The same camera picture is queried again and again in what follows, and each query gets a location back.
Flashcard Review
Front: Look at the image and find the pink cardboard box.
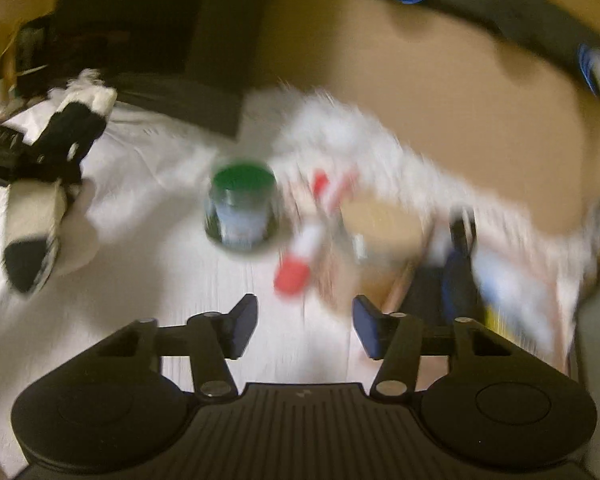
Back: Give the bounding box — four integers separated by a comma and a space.
404, 219, 596, 376

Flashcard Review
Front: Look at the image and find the red white toy rocket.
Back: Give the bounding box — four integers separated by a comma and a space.
273, 168, 358, 297

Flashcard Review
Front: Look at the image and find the dark sofa furniture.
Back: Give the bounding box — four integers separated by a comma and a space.
50, 0, 266, 138

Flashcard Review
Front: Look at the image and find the tan lid powder jar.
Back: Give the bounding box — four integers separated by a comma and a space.
323, 195, 431, 309

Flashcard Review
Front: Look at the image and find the white woven blanket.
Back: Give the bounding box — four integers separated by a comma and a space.
0, 87, 595, 474

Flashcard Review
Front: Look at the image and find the green lid glass jar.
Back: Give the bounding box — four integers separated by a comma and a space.
204, 159, 280, 252

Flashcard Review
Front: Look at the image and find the black white striped sock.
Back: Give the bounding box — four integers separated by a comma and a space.
3, 82, 118, 296

